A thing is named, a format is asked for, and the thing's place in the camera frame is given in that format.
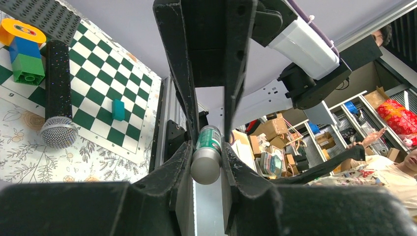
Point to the teal block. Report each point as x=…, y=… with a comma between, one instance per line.
x=118, y=112

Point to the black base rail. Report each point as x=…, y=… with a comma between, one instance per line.
x=170, y=125

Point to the black microphone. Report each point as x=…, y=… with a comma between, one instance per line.
x=58, y=131

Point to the cluttered storage shelves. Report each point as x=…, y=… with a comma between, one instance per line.
x=312, y=144

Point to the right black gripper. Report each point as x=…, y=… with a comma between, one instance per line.
x=216, y=34

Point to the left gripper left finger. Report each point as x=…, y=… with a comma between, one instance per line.
x=157, y=205

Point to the seated person in background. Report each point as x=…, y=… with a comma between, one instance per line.
x=353, y=167

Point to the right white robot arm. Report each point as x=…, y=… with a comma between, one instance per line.
x=316, y=69

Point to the small green white bottle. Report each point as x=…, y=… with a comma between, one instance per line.
x=206, y=159

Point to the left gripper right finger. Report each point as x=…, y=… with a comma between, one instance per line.
x=255, y=206

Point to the green white chessboard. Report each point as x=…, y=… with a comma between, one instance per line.
x=100, y=73

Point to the floral table mat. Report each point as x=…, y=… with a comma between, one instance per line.
x=25, y=159

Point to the lego toy on chessboard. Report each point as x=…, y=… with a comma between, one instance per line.
x=23, y=42

